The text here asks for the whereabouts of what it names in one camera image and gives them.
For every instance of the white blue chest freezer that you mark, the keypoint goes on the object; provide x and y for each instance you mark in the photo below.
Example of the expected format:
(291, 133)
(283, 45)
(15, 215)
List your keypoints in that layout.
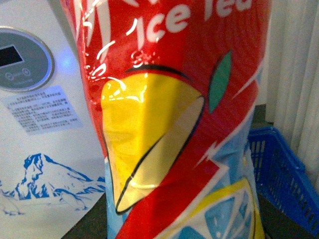
(49, 181)

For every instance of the oval grey temperature control panel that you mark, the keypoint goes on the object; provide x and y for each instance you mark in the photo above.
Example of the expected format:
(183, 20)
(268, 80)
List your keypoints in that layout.
(26, 62)

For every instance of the white vertical blinds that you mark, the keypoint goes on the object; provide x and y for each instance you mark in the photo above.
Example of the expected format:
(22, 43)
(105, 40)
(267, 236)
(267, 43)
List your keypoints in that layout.
(293, 76)

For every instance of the red ice tea bottle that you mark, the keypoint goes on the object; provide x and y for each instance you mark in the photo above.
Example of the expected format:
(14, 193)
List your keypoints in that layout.
(171, 87)

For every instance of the blue plastic crate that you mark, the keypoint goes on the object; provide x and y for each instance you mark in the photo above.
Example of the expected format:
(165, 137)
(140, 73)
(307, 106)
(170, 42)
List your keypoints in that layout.
(281, 178)

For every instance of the pale blue instruction sticker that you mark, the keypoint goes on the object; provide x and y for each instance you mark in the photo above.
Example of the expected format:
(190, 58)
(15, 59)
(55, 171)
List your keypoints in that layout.
(43, 111)

